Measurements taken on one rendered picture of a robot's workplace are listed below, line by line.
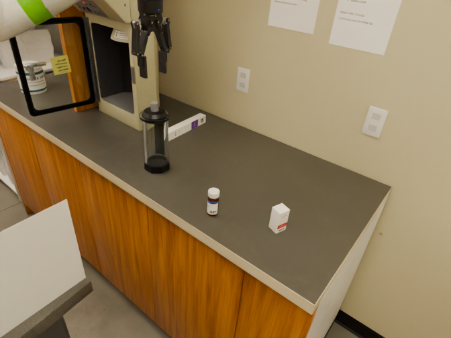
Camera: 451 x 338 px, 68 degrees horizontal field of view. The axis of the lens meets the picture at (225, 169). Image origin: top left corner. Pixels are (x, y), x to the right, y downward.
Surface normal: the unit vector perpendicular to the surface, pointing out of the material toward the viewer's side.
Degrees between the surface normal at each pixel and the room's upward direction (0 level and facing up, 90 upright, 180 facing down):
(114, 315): 0
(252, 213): 0
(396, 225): 90
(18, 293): 90
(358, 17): 90
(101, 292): 0
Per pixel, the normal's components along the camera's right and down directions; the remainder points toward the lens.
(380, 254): -0.62, 0.39
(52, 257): 0.79, 0.38
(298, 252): 0.07, -0.84
